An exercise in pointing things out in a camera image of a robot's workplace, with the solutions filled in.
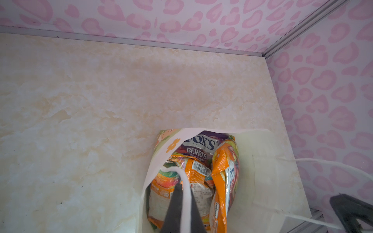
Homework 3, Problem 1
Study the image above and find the orange candy bag back side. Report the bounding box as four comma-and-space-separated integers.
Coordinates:
146, 155, 215, 231

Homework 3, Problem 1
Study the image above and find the aluminium frame post right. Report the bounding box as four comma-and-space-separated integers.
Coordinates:
262, 0, 349, 59

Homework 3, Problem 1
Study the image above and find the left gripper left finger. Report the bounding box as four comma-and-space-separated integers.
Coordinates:
160, 183, 183, 233

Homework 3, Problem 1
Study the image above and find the white paper gift bag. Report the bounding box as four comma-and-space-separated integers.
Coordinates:
137, 127, 373, 233

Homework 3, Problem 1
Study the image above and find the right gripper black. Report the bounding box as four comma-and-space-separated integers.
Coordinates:
330, 194, 373, 233

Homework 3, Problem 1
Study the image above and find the purple berries Fox's candy bag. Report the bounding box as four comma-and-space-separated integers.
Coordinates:
175, 131, 230, 168

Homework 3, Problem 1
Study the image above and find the orange Fox's fruits candy bag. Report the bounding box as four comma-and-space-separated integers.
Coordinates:
209, 136, 240, 233

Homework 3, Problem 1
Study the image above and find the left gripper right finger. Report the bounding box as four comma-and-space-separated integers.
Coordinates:
190, 191, 207, 233

